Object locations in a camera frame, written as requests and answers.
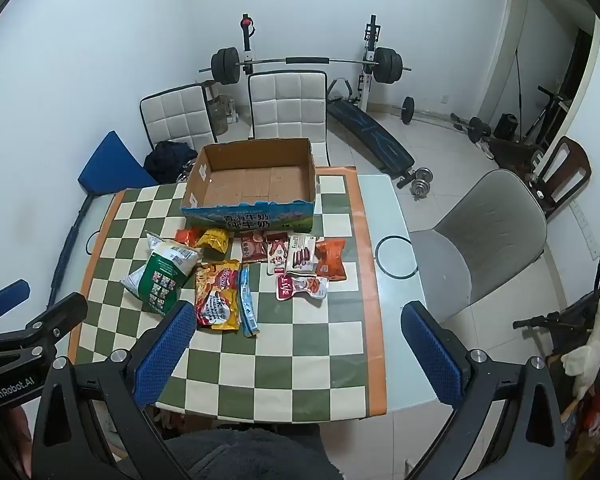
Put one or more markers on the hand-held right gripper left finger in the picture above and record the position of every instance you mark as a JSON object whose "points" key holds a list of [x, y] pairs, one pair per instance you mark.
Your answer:
{"points": [[165, 350]]}

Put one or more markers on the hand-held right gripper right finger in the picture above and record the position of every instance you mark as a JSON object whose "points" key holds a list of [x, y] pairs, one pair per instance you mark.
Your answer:
{"points": [[430, 355]]}

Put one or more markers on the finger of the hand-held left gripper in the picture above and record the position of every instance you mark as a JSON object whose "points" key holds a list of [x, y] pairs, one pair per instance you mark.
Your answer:
{"points": [[55, 320], [10, 297]]}

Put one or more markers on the large yellow noodle packet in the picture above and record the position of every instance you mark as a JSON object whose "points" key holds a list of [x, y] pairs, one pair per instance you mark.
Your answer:
{"points": [[217, 295]]}

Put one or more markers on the green white snack bag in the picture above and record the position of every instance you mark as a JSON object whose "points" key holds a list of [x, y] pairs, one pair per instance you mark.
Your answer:
{"points": [[165, 272]]}

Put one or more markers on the long blue white packet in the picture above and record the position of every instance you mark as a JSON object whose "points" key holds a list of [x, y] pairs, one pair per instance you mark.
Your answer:
{"points": [[246, 300]]}

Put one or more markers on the small orange red packet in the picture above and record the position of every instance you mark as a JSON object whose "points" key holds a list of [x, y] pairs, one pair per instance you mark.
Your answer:
{"points": [[186, 236]]}

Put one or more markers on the small yellow snack packet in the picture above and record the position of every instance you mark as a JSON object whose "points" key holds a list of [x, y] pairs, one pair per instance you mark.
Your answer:
{"points": [[214, 241]]}

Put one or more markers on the brown red snack packet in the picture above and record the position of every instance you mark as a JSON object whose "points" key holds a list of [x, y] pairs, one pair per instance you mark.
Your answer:
{"points": [[253, 247]]}

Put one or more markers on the orange snack packet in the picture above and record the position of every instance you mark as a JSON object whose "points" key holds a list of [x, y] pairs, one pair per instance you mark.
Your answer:
{"points": [[330, 260]]}

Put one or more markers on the red white snack packet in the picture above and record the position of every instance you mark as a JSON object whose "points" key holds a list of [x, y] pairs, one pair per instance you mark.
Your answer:
{"points": [[300, 287]]}

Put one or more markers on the dark red white packet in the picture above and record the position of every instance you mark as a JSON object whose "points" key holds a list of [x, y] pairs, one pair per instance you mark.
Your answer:
{"points": [[276, 252]]}

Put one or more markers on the white wafer biscuit packet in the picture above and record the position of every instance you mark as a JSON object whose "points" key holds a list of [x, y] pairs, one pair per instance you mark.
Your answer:
{"points": [[302, 255]]}

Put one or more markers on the cardboard box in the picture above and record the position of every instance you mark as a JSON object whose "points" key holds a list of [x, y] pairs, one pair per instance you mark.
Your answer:
{"points": [[250, 180]]}

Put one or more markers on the green white checkered table mat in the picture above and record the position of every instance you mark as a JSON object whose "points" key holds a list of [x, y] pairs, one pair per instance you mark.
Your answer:
{"points": [[280, 360]]}

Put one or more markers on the grey shell chair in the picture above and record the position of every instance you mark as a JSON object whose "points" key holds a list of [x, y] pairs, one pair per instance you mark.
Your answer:
{"points": [[485, 240]]}

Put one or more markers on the white plush duck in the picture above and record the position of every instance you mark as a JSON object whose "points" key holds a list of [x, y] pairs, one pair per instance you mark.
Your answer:
{"points": [[587, 355]]}

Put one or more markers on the dark clothes pile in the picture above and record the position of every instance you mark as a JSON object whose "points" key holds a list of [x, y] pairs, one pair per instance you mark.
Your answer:
{"points": [[170, 160]]}

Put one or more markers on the white power strip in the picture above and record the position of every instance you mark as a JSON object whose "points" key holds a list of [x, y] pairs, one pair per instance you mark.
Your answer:
{"points": [[582, 227]]}

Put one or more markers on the black sit-up bench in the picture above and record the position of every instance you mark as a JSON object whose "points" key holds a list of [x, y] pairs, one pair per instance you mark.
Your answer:
{"points": [[370, 135]]}

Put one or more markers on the white quilted chair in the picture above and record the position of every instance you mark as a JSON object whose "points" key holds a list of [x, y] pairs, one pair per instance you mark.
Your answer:
{"points": [[287, 105], [175, 112]]}

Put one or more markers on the black cylinder bin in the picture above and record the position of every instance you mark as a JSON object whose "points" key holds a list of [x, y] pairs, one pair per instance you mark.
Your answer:
{"points": [[506, 126]]}

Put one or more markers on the clear water jug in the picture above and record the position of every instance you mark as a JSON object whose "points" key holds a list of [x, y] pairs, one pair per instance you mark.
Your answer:
{"points": [[220, 115]]}

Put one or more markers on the dark wooden chair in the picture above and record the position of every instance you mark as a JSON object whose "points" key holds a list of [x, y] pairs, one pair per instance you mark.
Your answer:
{"points": [[575, 160]]}

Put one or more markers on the black kick scooter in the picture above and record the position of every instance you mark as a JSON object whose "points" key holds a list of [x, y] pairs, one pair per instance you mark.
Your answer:
{"points": [[547, 110]]}

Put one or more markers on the white barbell rack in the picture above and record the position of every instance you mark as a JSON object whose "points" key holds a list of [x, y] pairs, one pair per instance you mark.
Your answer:
{"points": [[367, 80]]}

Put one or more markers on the barbell with black plates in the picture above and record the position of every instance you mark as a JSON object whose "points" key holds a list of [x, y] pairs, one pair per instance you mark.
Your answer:
{"points": [[305, 61]]}

